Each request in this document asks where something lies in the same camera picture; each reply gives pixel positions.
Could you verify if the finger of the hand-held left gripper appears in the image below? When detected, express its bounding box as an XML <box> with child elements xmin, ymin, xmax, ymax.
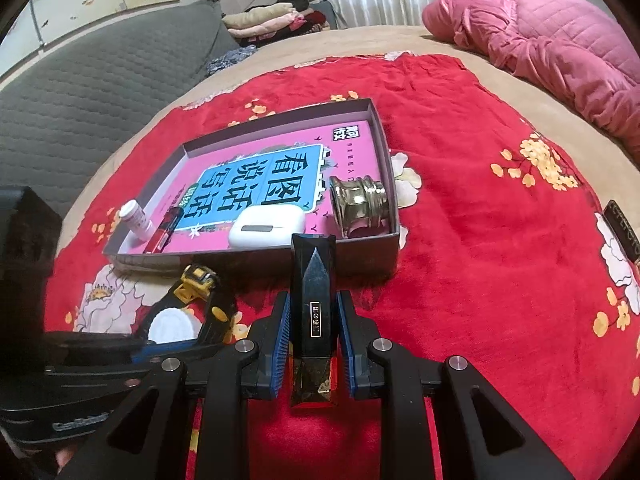
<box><xmin>44</xmin><ymin>331</ymin><xmax>213</xmax><ymax>374</ymax></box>
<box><xmin>0</xmin><ymin>376</ymin><xmax>148</xmax><ymax>445</ymax></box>

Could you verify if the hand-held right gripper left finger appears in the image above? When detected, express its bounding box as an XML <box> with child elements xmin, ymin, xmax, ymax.
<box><xmin>72</xmin><ymin>291</ymin><xmax>292</xmax><ymax>480</ymax></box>

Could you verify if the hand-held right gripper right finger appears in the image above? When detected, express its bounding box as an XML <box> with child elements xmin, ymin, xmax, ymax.
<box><xmin>336</xmin><ymin>290</ymin><xmax>576</xmax><ymax>480</ymax></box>

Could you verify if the black faceted bottle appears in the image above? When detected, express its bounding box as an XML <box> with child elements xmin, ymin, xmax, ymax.
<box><xmin>289</xmin><ymin>232</ymin><xmax>340</xmax><ymax>408</ymax></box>

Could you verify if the white round pad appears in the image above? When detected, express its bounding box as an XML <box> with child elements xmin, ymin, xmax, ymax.
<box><xmin>147</xmin><ymin>307</ymin><xmax>198</xmax><ymax>345</ymax></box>

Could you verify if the grey cardboard box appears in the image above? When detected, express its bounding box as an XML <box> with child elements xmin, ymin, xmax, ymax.
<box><xmin>102</xmin><ymin>97</ymin><xmax>401</xmax><ymax>277</ymax></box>

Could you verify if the white earbuds case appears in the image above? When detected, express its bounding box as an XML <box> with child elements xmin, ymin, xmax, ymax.
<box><xmin>227</xmin><ymin>204</ymin><xmax>307</xmax><ymax>250</ymax></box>

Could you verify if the small white bottle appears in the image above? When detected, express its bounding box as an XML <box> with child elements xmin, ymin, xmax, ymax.
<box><xmin>118</xmin><ymin>200</ymin><xmax>153</xmax><ymax>241</ymax></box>

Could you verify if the red black battery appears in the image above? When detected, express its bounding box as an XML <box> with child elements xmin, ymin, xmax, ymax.
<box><xmin>142</xmin><ymin>205</ymin><xmax>183</xmax><ymax>255</ymax></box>

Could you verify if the person's left hand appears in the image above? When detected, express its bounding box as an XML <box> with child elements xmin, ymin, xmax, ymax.
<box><xmin>52</xmin><ymin>447</ymin><xmax>83</xmax><ymax>478</ymax></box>

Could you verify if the yellow black tape measure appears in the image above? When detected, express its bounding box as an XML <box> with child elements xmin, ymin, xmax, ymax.
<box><xmin>132</xmin><ymin>264</ymin><xmax>241</xmax><ymax>346</ymax></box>

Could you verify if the golden metal knob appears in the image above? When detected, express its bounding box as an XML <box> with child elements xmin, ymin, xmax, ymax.
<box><xmin>327</xmin><ymin>174</ymin><xmax>391</xmax><ymax>238</ymax></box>

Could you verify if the grey quilted cover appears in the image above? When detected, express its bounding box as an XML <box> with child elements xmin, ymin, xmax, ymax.
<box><xmin>0</xmin><ymin>0</ymin><xmax>241</xmax><ymax>221</ymax></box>

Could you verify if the pink book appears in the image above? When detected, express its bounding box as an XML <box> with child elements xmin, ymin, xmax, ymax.
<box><xmin>122</xmin><ymin>120</ymin><xmax>396</xmax><ymax>253</ymax></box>

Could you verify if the red floral blanket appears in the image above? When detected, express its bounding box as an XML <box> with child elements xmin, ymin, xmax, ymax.
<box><xmin>42</xmin><ymin>52</ymin><xmax>640</xmax><ymax>480</ymax></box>

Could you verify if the blue patterned cloth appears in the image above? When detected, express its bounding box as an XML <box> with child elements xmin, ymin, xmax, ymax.
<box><xmin>204</xmin><ymin>45</ymin><xmax>257</xmax><ymax>78</ymax></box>

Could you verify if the black gold-lettered case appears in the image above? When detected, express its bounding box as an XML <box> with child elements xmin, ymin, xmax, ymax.
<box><xmin>602</xmin><ymin>200</ymin><xmax>640</xmax><ymax>263</ymax></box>

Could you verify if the beige bed sheet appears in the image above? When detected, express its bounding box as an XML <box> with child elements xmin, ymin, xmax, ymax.
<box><xmin>52</xmin><ymin>25</ymin><xmax>640</xmax><ymax>241</ymax></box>

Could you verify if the stack of folded clothes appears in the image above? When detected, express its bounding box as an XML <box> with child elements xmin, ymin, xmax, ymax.
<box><xmin>221</xmin><ymin>0</ymin><xmax>346</xmax><ymax>48</ymax></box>

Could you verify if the pink quilt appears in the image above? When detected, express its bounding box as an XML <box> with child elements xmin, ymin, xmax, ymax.
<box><xmin>421</xmin><ymin>0</ymin><xmax>640</xmax><ymax>153</ymax></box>

